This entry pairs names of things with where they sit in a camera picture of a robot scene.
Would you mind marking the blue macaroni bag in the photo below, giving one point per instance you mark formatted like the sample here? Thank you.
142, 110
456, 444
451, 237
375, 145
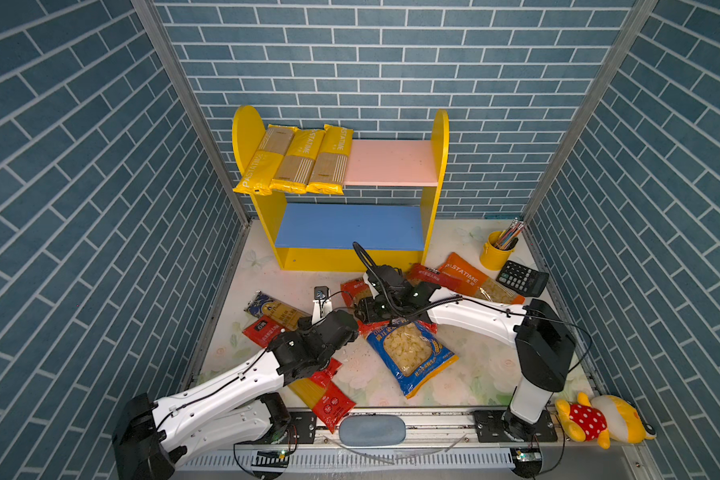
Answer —
412, 354

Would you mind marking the grey oval pad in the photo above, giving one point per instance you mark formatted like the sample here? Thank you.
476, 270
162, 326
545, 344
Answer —
375, 430

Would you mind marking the blue Moli spaghetti bag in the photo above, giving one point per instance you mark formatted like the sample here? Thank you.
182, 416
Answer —
284, 314

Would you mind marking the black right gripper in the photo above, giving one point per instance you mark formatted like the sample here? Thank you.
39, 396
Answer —
365, 310

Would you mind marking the black calculator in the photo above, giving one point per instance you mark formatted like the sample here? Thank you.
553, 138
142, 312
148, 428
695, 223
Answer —
522, 280

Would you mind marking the coloured pens in cup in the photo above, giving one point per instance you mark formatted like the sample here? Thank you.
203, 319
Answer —
506, 238

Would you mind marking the orange pasta bag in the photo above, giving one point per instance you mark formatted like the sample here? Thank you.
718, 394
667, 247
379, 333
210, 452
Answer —
468, 281

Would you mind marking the yellow shelf pink blue boards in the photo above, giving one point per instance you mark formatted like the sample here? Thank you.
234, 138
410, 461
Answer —
389, 207

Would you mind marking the yellow spaghetti bag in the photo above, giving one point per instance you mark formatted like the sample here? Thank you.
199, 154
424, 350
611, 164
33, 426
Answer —
266, 160
329, 171
295, 169

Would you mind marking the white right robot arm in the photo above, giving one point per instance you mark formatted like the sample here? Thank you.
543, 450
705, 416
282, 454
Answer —
543, 342

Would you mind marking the yellow plush toy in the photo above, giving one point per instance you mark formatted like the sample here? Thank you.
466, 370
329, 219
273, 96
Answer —
602, 419

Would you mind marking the red fusilli bag left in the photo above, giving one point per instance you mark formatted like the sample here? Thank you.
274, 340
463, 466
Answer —
353, 291

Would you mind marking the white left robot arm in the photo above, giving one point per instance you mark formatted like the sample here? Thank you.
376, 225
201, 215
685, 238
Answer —
152, 438

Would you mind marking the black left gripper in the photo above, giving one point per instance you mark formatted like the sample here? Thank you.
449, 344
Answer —
307, 326

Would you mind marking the red spaghetti bag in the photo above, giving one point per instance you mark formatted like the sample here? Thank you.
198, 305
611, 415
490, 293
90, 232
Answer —
265, 329
328, 403

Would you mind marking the red fusilli bag right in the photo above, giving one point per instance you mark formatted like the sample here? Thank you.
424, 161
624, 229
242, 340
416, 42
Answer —
416, 274

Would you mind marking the red fusilli bag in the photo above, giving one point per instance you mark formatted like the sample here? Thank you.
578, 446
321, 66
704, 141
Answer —
353, 291
416, 274

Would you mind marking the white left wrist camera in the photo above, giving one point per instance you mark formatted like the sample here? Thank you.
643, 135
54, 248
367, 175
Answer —
322, 305

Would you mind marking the yellow pen cup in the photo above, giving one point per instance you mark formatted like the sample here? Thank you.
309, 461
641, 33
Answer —
493, 258

